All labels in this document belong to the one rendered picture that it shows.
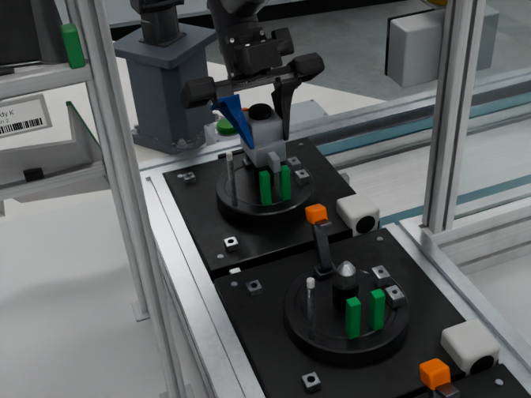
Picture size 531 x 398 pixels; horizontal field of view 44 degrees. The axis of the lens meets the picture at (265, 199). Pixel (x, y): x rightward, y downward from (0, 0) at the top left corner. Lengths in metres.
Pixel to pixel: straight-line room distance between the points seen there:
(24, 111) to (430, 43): 0.44
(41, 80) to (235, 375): 0.37
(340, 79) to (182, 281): 2.65
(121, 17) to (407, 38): 3.31
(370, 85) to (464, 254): 2.44
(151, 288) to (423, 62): 0.39
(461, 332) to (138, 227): 0.35
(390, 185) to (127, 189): 0.55
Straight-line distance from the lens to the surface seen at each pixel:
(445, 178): 0.84
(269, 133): 0.85
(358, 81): 3.38
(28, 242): 1.13
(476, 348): 0.72
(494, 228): 0.97
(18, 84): 0.55
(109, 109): 0.56
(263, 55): 0.79
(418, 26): 0.76
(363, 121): 1.13
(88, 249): 1.07
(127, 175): 0.60
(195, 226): 0.90
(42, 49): 0.59
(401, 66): 0.77
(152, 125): 1.26
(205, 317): 0.79
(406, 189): 1.04
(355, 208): 0.88
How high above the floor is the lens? 1.53
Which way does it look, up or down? 37 degrees down
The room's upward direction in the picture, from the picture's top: 4 degrees counter-clockwise
